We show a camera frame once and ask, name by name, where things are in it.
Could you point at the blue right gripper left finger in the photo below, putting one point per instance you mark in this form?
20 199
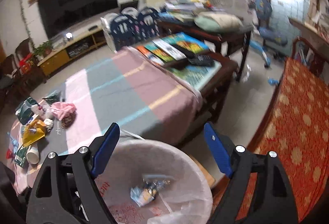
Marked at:
102 148

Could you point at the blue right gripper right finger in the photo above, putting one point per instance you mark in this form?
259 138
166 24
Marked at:
221 148

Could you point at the white lined trash bin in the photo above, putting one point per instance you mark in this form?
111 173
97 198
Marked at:
187 199

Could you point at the crumpled wrapper in bin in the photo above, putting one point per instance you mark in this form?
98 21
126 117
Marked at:
149 189

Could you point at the pink plastic bag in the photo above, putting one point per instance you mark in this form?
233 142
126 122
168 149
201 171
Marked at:
62 109

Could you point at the crumpled white tissue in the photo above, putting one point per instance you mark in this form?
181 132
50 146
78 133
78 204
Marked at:
48 124

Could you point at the plaid pink grey tablecloth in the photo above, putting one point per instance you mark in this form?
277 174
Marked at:
127 89

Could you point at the white plastic bag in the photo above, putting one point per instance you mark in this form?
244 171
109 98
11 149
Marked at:
44 111

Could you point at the yellow snack bag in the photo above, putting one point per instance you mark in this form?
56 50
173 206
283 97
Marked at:
33 132

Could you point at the white blue paper cup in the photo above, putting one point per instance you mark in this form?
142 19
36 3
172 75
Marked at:
32 154

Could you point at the red gold sofa cushion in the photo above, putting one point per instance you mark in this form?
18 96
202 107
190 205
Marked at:
282 175

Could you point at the green white snack packet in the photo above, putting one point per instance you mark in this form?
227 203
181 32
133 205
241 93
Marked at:
20 157

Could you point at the dark green tissue box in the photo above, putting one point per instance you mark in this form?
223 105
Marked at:
24 110

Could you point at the light blue face mask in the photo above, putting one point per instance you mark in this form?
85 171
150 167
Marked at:
14 143

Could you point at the dark wooden armchair right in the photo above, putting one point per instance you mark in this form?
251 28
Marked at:
35 73

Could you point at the dark wooden armchair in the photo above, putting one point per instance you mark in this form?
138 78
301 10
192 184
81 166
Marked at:
35 73
9 80

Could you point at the dark wooden coffee table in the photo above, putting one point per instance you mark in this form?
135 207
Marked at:
208 85

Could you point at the yellow wooden tv cabinet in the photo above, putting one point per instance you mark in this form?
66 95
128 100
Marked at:
73 49

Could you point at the red gift box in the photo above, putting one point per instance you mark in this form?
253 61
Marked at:
27 63

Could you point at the colourful books on table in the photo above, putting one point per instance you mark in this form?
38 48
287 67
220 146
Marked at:
177 47

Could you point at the potted green plant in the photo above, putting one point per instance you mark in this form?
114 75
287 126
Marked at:
43 50

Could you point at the dark wooden armchair left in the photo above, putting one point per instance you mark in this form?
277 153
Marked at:
9 80

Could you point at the blue white baby fence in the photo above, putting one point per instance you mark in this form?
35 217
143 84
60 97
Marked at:
130 27

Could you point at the green grey pillow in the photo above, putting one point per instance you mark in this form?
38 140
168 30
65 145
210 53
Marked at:
217 22

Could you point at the large black television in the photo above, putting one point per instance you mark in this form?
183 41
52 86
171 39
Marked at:
58 15

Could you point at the blue children's chair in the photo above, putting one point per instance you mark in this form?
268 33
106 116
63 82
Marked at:
263 11

